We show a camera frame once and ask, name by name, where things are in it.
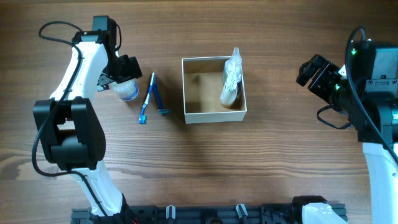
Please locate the white squeeze tube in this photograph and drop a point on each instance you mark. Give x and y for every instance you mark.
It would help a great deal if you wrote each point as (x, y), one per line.
(230, 89)

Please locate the white lidded blue jar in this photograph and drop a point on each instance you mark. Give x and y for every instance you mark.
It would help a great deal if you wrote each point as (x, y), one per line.
(126, 91)

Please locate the open beige cardboard box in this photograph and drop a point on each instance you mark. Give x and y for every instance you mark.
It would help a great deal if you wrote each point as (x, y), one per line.
(202, 82)

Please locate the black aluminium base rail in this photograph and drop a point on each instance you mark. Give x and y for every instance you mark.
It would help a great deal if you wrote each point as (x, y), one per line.
(264, 214)

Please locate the blue white toothbrush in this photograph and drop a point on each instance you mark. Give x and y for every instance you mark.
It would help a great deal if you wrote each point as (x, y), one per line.
(142, 116)

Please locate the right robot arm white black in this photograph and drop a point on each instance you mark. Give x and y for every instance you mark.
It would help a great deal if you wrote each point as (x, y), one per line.
(368, 95)

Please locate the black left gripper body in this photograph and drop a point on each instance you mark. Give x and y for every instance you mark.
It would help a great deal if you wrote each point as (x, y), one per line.
(121, 68)

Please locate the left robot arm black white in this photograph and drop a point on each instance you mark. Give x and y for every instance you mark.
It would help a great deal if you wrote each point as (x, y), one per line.
(70, 139)

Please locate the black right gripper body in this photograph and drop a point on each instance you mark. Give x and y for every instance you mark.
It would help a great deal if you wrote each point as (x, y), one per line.
(331, 87)

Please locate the blue disposable razor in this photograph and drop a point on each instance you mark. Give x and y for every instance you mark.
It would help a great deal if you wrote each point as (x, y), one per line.
(161, 109)

